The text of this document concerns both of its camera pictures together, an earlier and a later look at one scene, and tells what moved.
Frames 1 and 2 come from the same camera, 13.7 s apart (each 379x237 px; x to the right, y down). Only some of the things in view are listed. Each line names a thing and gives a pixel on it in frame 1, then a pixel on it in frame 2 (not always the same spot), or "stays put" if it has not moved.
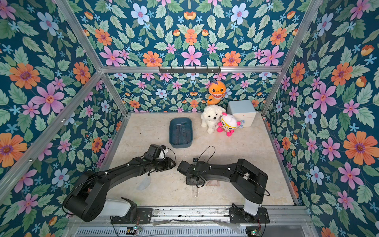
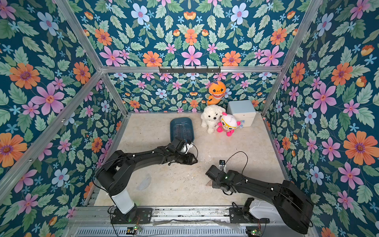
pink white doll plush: (228, 123) stays put
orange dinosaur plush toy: (217, 90) stays put
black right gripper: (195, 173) -> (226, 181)
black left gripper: (169, 165) -> (189, 159)
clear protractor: (144, 183) stays put
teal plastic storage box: (180, 132) stays put
